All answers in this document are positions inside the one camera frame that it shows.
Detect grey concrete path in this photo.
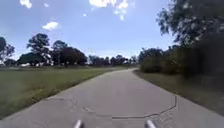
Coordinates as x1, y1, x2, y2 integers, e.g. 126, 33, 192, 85
0, 67, 224, 128

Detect distant row of trees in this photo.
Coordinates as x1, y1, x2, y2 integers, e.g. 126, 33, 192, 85
0, 32, 138, 68

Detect robot's own part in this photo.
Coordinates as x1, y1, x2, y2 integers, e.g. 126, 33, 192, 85
145, 119, 157, 128
73, 119, 84, 128

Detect grass verge by bushes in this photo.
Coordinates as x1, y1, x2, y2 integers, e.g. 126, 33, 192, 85
133, 69, 224, 117

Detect wide grass field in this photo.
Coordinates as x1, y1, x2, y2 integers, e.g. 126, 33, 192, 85
0, 65, 134, 120

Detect dark trees and bushes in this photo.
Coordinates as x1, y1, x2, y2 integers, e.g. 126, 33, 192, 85
137, 0, 224, 88

